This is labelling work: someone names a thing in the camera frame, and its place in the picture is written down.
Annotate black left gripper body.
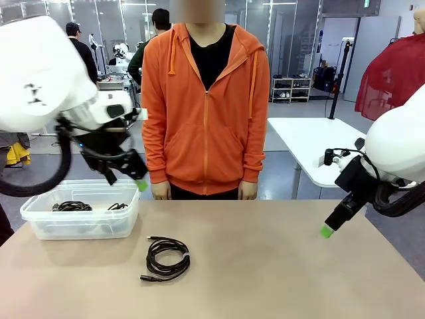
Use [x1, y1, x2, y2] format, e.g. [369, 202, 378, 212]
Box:
[72, 128, 131, 167]

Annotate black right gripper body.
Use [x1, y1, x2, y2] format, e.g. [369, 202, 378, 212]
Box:
[334, 154, 379, 207]

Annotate black power cord with plug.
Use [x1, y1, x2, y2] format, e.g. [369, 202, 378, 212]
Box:
[51, 200, 94, 213]

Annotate black braided USB cable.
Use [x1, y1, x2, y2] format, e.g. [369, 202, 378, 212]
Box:
[139, 235, 191, 283]

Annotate person's right forearm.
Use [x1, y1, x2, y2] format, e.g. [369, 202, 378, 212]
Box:
[143, 132, 170, 184]

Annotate person's left forearm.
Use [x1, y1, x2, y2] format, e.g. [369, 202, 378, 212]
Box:
[241, 132, 266, 183]

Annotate person's right hand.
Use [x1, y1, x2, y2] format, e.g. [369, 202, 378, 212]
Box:
[151, 181, 172, 201]

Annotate person's left hand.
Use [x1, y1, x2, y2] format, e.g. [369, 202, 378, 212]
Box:
[238, 181, 259, 201]

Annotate clear plastic storage bin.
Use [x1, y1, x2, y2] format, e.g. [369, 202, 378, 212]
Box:
[19, 179, 141, 241]

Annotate grey workbench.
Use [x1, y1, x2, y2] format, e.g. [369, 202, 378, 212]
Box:
[98, 74, 142, 100]

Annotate white table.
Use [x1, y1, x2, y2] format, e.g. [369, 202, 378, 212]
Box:
[267, 116, 368, 200]

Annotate person in orange hoodie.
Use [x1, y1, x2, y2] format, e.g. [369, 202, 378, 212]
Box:
[141, 0, 270, 201]

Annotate yellow cloth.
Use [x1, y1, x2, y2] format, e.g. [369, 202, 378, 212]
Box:
[6, 144, 31, 167]

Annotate man in black jacket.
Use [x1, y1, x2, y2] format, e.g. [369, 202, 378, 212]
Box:
[65, 21, 100, 86]

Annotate grey jacket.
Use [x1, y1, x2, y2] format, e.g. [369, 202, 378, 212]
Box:
[0, 131, 31, 152]

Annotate black tripod stand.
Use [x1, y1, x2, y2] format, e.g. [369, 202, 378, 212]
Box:
[327, 38, 353, 120]

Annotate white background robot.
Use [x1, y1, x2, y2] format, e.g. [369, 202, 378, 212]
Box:
[109, 41, 131, 67]

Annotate black bags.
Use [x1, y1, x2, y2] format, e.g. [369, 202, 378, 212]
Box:
[313, 65, 340, 94]

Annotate red cape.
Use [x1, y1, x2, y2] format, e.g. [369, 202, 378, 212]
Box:
[354, 33, 425, 122]

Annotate white shoe rack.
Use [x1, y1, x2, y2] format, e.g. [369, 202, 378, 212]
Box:
[272, 76, 313, 104]

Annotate dark-haired person in background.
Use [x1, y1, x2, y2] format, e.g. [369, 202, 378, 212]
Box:
[127, 8, 172, 88]

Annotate beige mannequin head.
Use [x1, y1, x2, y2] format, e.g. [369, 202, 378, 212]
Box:
[412, 7, 425, 36]

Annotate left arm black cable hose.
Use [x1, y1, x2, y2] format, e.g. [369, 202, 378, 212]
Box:
[0, 116, 72, 199]

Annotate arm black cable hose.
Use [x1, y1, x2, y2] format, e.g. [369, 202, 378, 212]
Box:
[0, 116, 72, 199]
[371, 181, 425, 219]

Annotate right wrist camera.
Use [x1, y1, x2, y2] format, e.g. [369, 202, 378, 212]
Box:
[312, 148, 351, 167]

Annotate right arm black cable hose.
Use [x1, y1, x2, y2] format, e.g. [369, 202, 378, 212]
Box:
[371, 181, 425, 219]

